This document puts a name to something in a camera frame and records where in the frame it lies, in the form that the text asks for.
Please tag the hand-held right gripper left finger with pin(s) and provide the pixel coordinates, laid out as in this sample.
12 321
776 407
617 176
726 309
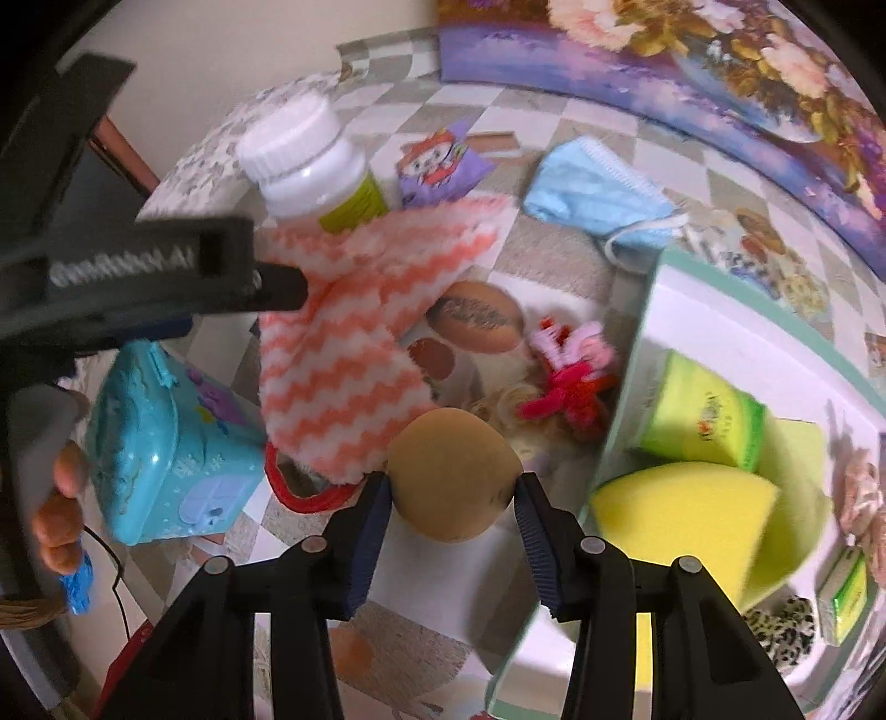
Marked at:
370 547

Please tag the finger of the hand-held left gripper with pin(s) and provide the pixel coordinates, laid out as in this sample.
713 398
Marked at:
284 287

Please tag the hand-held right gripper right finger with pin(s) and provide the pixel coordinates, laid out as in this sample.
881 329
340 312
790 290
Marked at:
536 547

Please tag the pink white striped cloth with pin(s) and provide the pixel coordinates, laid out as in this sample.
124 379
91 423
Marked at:
332 374

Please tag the tan round sponge ball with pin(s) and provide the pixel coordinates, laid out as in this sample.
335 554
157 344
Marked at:
450 471

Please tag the leopard print scrunchie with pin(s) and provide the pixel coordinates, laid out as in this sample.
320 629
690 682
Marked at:
782 633

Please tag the green microfiber cloth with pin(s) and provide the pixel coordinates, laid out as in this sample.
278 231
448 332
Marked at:
803 498

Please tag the white box with green rim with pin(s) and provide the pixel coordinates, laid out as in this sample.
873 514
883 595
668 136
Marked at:
699 325

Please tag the person's left hand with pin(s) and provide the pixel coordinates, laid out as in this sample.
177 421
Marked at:
59 526

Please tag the white plastic bottle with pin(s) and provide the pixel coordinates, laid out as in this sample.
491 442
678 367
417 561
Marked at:
304 166

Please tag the yellow sponge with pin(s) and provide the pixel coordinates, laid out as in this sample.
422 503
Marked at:
678 512

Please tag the pink red chenille bow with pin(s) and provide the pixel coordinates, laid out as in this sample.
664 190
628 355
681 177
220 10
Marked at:
567 388

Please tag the teal plastic toy case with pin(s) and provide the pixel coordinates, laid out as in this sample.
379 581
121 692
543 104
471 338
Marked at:
152 450

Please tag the purple cartoon packet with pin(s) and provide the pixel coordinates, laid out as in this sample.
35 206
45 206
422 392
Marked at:
443 166

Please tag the green tea packet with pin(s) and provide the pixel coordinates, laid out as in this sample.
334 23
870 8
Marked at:
699 415

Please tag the checkered printed tablecloth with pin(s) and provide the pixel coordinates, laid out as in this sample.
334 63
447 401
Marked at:
588 291

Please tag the blue plastic tag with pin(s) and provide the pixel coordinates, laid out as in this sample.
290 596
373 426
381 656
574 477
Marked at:
76 588

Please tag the small green box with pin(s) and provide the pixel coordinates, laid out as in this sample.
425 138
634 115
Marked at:
841 595

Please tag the blue face mask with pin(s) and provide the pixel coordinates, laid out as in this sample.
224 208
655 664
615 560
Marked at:
588 187

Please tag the pink scrunchie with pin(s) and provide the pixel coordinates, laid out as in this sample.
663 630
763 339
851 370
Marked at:
862 498

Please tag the flower painting canvas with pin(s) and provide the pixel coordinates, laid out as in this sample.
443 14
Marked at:
692 55

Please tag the brown wooden door frame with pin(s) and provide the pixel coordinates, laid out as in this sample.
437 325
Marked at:
128 156

